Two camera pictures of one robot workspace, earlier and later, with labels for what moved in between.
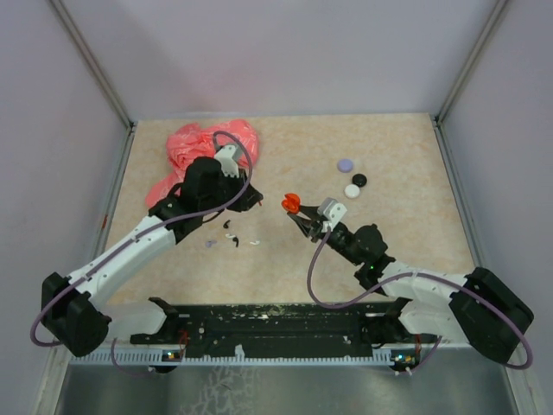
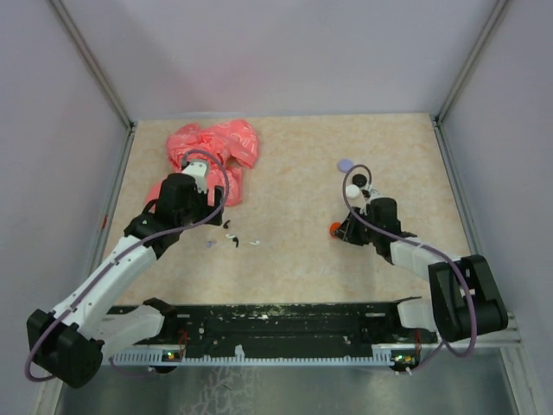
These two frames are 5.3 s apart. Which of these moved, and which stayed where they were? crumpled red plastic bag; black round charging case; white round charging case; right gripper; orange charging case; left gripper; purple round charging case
Moved: right gripper; orange charging case; left gripper
Stayed: black round charging case; purple round charging case; white round charging case; crumpled red plastic bag
